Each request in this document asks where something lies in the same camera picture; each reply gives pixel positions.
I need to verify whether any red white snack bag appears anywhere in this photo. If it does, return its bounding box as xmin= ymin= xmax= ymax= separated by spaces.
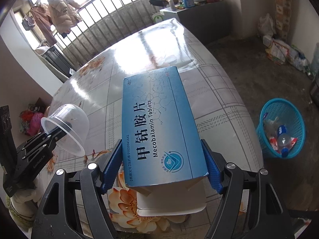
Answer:
xmin=268 ymin=136 xmax=297 ymax=158

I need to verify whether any blue medicine box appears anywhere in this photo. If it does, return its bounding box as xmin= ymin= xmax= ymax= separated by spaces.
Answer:
xmin=122 ymin=66 xmax=208 ymax=217

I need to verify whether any blue mesh trash basket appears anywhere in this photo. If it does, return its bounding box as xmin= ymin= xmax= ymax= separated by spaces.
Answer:
xmin=256 ymin=98 xmax=305 ymax=159

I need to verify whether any clear plastic cup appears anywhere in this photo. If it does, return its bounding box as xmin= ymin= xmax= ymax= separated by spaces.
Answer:
xmin=41 ymin=104 xmax=89 ymax=157

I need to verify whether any white plastic bag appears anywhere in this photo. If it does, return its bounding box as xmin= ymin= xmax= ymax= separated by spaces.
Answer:
xmin=257 ymin=13 xmax=276 ymax=37

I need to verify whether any white gloved left hand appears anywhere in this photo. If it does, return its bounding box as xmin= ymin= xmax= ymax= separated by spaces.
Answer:
xmin=9 ymin=182 xmax=44 ymax=221

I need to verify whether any beige down jacket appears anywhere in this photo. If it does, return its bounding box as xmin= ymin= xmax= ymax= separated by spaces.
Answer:
xmin=48 ymin=0 xmax=82 ymax=38

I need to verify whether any metal balcony railing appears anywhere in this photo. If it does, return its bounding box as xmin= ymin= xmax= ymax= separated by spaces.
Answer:
xmin=34 ymin=0 xmax=170 ymax=78

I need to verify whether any white green paper bag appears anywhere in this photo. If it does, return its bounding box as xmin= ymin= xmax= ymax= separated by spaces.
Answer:
xmin=152 ymin=12 xmax=164 ymax=24

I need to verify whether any pile of bags on floor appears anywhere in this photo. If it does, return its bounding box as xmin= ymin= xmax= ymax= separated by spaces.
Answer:
xmin=19 ymin=98 xmax=50 ymax=136

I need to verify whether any grey cabinet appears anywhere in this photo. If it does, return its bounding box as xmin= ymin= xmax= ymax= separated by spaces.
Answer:
xmin=160 ymin=1 xmax=231 ymax=45

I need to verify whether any empty blue water jug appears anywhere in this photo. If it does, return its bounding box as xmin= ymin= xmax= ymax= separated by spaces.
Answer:
xmin=310 ymin=43 xmax=319 ymax=75

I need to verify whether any black rice cooker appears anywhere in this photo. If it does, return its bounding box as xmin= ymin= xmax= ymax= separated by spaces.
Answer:
xmin=309 ymin=73 xmax=319 ymax=106

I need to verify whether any pink hanging garment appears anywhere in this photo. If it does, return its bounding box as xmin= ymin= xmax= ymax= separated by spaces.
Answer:
xmin=31 ymin=3 xmax=57 ymax=46

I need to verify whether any pile of packaging trash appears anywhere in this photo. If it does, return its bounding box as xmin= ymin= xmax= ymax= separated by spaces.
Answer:
xmin=262 ymin=35 xmax=314 ymax=78

